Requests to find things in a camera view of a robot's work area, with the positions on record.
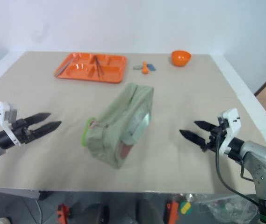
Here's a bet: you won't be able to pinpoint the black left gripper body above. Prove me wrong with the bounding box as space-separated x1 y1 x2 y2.
10 118 36 146

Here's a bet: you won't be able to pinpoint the orange plastic bowl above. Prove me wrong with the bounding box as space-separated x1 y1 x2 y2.
171 50 192 68

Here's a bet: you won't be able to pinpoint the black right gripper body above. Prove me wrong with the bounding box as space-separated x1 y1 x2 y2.
201 124 227 152

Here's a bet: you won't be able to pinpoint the clear plastic bag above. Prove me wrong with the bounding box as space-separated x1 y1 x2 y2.
192 193 260 224

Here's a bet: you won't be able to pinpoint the dark chopstick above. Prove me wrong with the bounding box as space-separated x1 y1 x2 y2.
95 55 105 75
93 55 102 77

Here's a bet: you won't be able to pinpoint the orange black clamp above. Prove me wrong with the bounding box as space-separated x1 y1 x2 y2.
56 203 72 224
166 200 180 224

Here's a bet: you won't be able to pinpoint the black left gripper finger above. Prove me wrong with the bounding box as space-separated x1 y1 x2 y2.
30 120 62 140
25 112 52 126

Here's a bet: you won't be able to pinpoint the silver metal chopsticks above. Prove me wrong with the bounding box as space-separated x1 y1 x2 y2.
54 58 74 77

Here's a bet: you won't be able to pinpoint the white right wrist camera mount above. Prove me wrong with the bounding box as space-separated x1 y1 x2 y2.
216 107 242 156

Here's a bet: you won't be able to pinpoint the green yellow round tag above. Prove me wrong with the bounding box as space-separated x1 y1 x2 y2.
179 201 193 216

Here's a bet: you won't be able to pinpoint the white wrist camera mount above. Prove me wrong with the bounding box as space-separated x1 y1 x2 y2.
0 101 22 147
216 107 242 156

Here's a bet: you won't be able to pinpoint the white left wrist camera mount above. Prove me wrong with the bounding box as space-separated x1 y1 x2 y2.
0 101 22 147

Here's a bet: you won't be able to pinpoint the orange compartment tray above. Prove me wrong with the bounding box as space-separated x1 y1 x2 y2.
54 52 128 84

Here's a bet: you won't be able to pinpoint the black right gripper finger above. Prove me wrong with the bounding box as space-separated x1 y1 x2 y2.
179 129 206 147
194 120 218 132

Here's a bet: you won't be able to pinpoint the green clear-window zipper pouch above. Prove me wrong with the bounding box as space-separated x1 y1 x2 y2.
80 82 155 170

